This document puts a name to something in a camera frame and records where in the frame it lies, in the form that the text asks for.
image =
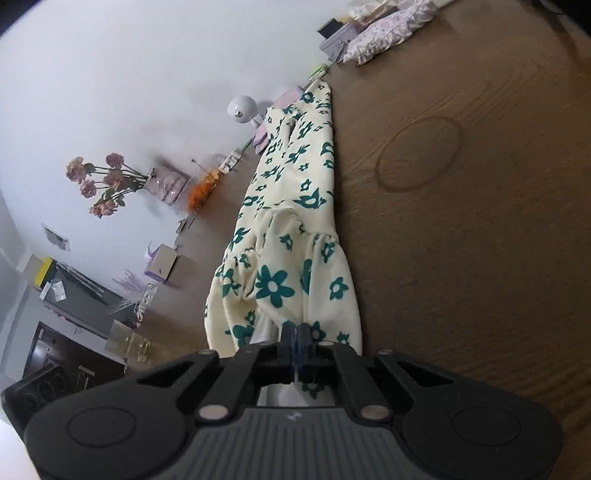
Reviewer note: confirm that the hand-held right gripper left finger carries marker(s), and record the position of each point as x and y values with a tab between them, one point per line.
288	344

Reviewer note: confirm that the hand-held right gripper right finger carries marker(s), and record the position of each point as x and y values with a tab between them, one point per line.
304	344

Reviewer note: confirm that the cream green-floral dress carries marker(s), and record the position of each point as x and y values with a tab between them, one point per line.
286	221

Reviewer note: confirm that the plain pink garment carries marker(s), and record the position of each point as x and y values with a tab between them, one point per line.
286	98

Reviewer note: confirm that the pink floral white garment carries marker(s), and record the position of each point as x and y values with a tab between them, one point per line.
388	32

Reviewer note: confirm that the clear glass container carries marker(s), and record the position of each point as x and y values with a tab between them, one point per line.
124	341

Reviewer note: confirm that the yellow item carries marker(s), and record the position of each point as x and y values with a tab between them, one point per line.
42	272

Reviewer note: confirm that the white power strip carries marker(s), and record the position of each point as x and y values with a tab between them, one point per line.
231	160
147	300

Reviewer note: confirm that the lavender dried flowers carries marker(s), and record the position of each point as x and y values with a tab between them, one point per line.
129	281

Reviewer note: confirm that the purple tissue box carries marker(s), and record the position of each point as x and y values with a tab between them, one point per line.
159	263

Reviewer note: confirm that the glass jar orange contents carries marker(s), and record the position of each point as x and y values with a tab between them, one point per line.
203	189

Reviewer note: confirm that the pink vase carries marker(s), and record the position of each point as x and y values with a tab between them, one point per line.
166	184

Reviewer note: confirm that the pink artificial flowers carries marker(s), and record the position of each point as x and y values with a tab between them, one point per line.
113	177

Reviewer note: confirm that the white round desk lamp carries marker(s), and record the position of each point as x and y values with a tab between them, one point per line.
241	107

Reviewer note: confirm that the small green yellow box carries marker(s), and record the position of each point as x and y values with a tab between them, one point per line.
318	70

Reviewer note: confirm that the small dark box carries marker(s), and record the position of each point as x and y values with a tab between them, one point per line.
330	28

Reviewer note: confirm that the pale patterned folded cloth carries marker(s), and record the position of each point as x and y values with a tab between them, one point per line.
371	11

